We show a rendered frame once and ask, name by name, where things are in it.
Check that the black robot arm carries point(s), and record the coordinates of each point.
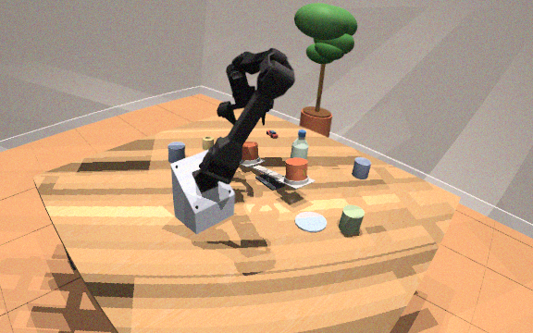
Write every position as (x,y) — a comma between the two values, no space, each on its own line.
(275,77)

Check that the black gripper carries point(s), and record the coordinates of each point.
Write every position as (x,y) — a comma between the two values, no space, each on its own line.
(241,98)

